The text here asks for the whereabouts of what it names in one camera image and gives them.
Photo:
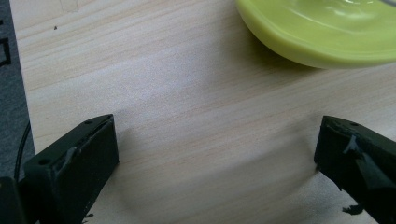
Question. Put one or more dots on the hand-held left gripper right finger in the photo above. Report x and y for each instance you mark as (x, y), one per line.
(358, 161)

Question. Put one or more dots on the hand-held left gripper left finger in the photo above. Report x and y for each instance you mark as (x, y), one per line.
(74, 168)

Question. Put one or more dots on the yellow-green plastic bowl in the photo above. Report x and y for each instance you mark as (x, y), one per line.
(314, 37)

